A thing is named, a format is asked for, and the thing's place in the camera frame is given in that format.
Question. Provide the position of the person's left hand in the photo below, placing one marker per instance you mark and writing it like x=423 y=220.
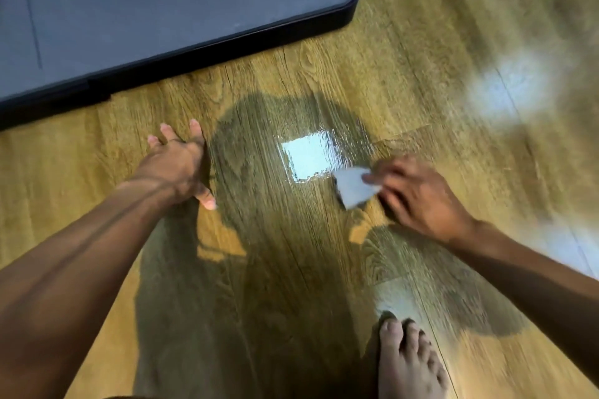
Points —
x=173 y=169

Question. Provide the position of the person's right hand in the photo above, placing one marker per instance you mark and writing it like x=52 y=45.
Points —
x=426 y=202

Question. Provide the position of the person's right fingers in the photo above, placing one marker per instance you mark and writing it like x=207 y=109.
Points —
x=393 y=179

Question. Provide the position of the person's left thumb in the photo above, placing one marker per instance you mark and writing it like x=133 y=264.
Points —
x=206 y=200

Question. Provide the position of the person's left middle finger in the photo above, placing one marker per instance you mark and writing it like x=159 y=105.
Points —
x=168 y=133

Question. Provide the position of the white paper piece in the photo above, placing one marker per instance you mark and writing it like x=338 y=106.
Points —
x=353 y=187

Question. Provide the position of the person's right forearm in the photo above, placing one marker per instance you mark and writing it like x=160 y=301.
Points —
x=538 y=286

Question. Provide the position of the person's left forearm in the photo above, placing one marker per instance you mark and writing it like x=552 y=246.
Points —
x=70 y=272

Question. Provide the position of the grey table with black edge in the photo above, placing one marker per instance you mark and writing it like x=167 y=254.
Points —
x=164 y=6

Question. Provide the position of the person's bare foot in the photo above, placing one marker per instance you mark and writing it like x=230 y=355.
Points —
x=407 y=361

